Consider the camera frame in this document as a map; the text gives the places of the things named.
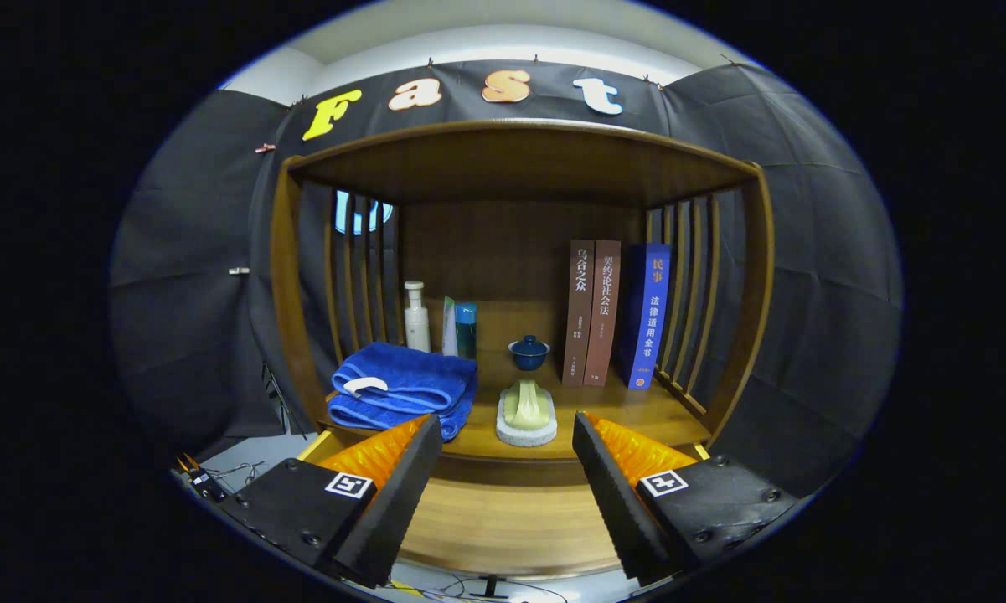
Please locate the green scrub brush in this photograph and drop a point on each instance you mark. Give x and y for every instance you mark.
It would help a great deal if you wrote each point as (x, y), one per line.
(526, 406)

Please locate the reddish brown book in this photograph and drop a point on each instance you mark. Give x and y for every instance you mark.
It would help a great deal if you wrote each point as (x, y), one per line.
(603, 318)

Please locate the dark brown book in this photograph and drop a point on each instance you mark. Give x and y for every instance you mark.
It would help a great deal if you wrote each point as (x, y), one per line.
(579, 318)

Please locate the wooden countertop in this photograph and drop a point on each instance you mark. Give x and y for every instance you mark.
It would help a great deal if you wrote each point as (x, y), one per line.
(611, 410)

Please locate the dark blue lidded teacup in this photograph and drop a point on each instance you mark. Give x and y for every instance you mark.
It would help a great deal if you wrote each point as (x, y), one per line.
(528, 356)

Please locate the teal bottle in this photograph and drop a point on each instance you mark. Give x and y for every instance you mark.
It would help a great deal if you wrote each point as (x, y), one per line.
(466, 331)

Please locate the black backdrop cloth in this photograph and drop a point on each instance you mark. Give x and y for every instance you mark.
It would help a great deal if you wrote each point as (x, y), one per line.
(829, 293)

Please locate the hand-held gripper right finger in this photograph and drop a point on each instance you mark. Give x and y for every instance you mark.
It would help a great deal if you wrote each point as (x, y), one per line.
(618, 507)

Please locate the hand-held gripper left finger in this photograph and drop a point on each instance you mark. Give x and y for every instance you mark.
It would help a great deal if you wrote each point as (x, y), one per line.
(394, 507)

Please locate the white green tube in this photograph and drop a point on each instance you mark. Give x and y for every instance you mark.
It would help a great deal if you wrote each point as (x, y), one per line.
(449, 331)

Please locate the wooden cabinet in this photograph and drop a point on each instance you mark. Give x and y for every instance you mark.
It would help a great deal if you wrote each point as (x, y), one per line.
(511, 243)

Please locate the wooden drawer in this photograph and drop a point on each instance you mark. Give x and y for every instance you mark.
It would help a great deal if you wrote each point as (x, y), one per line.
(511, 519)

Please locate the black electronic box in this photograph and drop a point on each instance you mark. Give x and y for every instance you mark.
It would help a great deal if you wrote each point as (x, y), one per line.
(201, 484)

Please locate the black stand legs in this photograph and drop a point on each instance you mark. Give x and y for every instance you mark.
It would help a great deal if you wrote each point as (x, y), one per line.
(278, 398)

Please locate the folded blue towel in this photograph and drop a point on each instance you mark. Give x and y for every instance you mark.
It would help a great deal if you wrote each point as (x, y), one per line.
(402, 377)

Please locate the blue book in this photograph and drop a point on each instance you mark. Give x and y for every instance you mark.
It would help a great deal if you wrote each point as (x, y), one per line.
(649, 318)

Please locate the white pump bottle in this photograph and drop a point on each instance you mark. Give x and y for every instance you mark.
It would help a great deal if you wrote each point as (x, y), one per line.
(417, 322)

